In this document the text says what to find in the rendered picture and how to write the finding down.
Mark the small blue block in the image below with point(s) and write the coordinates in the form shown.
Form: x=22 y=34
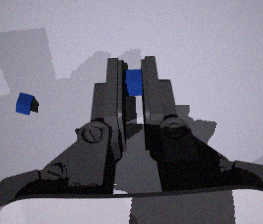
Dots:
x=24 y=103
x=132 y=81

